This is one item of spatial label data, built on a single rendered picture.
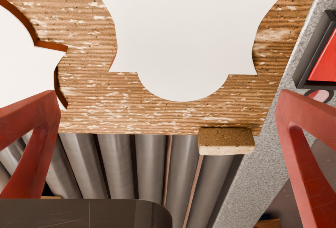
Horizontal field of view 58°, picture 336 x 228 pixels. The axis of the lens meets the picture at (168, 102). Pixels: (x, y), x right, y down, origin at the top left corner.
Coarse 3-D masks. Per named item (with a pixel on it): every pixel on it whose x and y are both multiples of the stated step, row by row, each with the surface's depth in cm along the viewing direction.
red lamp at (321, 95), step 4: (312, 92) 32; (316, 92) 32; (320, 92) 32; (324, 92) 32; (328, 92) 32; (308, 96) 32; (312, 96) 32; (316, 96) 32; (320, 96) 32; (324, 96) 32; (328, 96) 32; (320, 100) 33; (324, 100) 33
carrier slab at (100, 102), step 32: (32, 0) 22; (64, 0) 22; (96, 0) 22; (288, 0) 22; (64, 32) 24; (96, 32) 24; (256, 32) 24; (288, 32) 24; (64, 64) 27; (96, 64) 27; (256, 64) 26; (64, 96) 30; (96, 96) 30; (128, 96) 30; (224, 96) 29; (256, 96) 29; (64, 128) 34; (96, 128) 34; (128, 128) 34; (160, 128) 34; (192, 128) 33; (256, 128) 33
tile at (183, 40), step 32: (128, 0) 21; (160, 0) 21; (192, 0) 21; (224, 0) 21; (256, 0) 21; (128, 32) 23; (160, 32) 23; (192, 32) 23; (224, 32) 23; (128, 64) 25; (160, 64) 25; (192, 64) 25; (224, 64) 25; (160, 96) 28; (192, 96) 28
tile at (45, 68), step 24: (0, 0) 22; (0, 24) 22; (24, 24) 23; (0, 48) 24; (24, 48) 24; (48, 48) 24; (0, 72) 26; (24, 72) 26; (48, 72) 26; (0, 96) 28; (24, 96) 28
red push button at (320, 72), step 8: (328, 40) 25; (328, 48) 26; (320, 56) 27; (328, 56) 26; (320, 64) 27; (328, 64) 27; (312, 72) 28; (320, 72) 28; (328, 72) 28; (312, 80) 29; (320, 80) 29; (328, 80) 29
